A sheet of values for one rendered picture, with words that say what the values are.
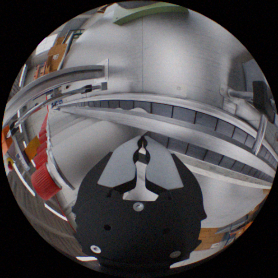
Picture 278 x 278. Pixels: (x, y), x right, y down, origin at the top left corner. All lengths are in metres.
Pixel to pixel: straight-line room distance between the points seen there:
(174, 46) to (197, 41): 0.06
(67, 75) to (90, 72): 0.08
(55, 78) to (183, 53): 0.31
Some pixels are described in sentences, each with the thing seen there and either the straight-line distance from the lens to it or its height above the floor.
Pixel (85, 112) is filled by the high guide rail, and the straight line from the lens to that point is 0.17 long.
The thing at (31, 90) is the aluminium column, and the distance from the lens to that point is 0.29.
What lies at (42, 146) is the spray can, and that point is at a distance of 0.20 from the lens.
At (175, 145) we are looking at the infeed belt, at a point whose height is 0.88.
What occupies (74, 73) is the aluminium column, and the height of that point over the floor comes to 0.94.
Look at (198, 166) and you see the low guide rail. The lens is 0.15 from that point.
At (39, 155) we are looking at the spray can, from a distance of 0.15.
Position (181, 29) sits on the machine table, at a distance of 0.27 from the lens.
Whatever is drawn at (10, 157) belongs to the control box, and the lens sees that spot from 0.43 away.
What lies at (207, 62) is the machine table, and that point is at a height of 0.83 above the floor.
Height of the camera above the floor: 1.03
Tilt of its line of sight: 46 degrees down
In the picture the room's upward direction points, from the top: 129 degrees counter-clockwise
